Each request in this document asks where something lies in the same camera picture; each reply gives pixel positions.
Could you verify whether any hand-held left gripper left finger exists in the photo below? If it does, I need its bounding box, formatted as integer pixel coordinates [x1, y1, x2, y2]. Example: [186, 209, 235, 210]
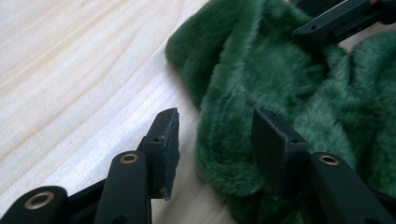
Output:
[92, 107, 181, 224]

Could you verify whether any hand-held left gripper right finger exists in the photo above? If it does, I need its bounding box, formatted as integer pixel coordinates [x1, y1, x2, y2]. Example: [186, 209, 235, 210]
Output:
[250, 107, 396, 224]

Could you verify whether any green fluffy cloth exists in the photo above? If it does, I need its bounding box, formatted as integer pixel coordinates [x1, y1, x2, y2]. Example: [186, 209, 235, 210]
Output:
[163, 0, 396, 224]

